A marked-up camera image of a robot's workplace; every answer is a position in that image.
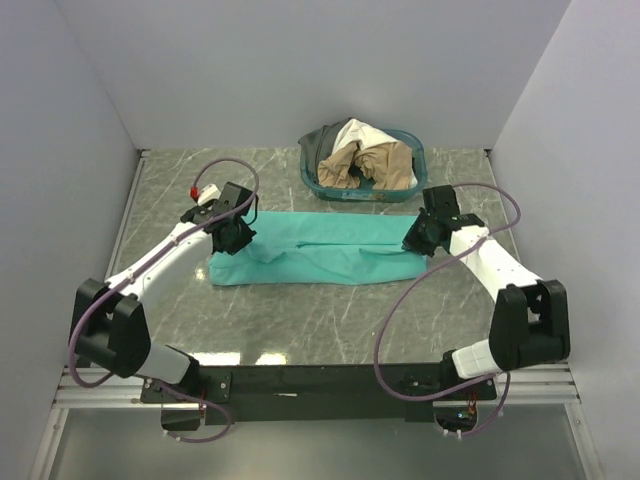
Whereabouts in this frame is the teal t shirt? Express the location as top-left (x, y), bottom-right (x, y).
top-left (209, 211), bottom-right (427, 286)

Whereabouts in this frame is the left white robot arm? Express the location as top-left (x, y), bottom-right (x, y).
top-left (68, 182), bottom-right (258, 402)

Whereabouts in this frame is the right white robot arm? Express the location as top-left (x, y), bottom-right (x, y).
top-left (403, 185), bottom-right (571, 399)

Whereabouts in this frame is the teal plastic laundry basket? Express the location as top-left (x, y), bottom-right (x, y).
top-left (299, 127), bottom-right (428, 203)

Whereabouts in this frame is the beige t shirt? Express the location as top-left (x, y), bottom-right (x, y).
top-left (317, 142), bottom-right (416, 190)

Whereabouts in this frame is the white t shirt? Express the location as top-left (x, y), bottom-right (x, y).
top-left (332, 118), bottom-right (419, 191)

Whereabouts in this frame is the dark grey t shirt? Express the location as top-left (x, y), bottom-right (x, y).
top-left (298, 118), bottom-right (350, 178)

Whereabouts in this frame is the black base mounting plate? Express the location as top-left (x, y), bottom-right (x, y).
top-left (140, 363), bottom-right (497, 431)

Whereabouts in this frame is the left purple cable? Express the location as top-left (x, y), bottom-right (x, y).
top-left (67, 157), bottom-right (261, 446)

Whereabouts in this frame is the purple cable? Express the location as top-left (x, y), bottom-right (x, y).
top-left (373, 183), bottom-right (525, 441)
top-left (67, 157), bottom-right (261, 446)

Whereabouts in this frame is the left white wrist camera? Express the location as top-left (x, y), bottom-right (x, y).
top-left (190, 183), bottom-right (221, 206)

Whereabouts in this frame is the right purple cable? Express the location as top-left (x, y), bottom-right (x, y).
top-left (373, 183), bottom-right (525, 441)

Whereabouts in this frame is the aluminium frame rail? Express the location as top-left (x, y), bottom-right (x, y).
top-left (52, 363), bottom-right (581, 410)

